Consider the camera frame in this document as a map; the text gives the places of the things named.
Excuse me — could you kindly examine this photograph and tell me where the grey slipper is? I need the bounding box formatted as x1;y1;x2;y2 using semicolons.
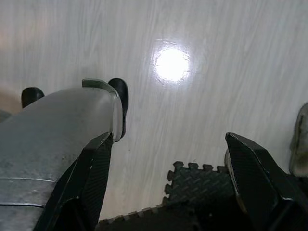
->
288;103;308;173

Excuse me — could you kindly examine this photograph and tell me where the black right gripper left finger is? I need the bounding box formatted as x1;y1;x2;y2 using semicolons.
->
33;131;114;231

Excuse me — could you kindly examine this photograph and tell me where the black foam puzzle mat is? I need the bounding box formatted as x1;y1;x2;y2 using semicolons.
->
98;203;248;231
162;160;239;210

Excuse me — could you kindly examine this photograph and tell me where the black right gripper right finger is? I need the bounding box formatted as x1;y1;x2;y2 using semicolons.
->
224;131;294;231

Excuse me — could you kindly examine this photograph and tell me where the black robot left foot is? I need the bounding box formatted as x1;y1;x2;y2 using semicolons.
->
21;87;45;108

